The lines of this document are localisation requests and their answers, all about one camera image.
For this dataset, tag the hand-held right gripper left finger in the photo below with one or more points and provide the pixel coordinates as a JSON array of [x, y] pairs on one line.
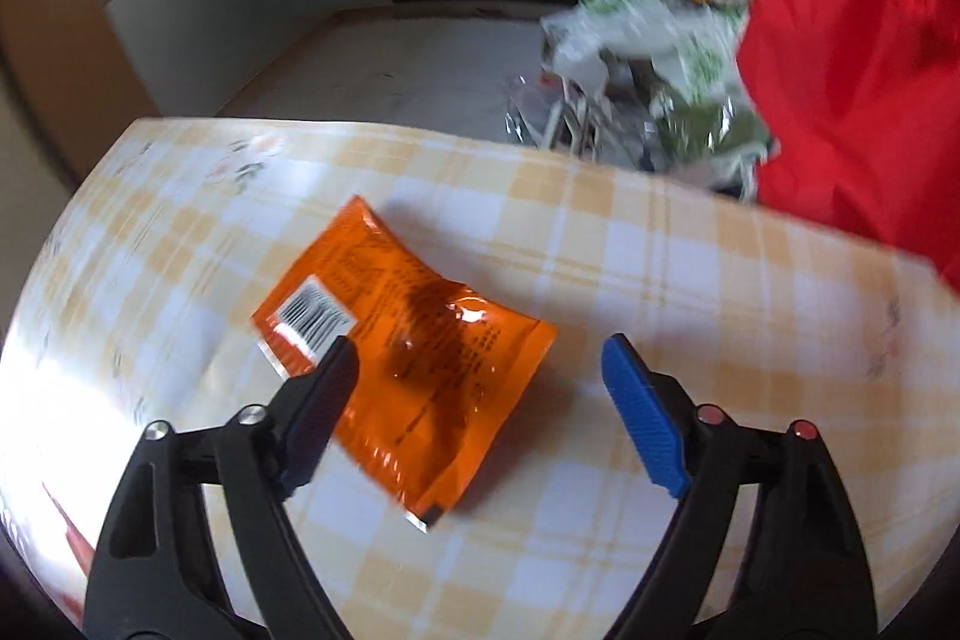
[[315, 422]]

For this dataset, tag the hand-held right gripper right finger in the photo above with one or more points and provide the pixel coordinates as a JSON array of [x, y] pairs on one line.
[[645, 419]]

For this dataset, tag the orange snack packet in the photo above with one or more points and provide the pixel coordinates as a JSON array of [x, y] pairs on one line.
[[435, 370]]

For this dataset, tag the red hanging garment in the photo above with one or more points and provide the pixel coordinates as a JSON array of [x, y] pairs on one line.
[[847, 55]]

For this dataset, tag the wooden door frame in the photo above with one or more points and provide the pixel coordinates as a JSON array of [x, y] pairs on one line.
[[67, 85]]

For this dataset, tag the crumpled plastic shopping bags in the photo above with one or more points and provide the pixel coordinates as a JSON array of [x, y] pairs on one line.
[[645, 63]]

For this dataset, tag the yellow checkered floral tablecloth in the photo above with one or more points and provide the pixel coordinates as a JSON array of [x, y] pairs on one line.
[[675, 280]]

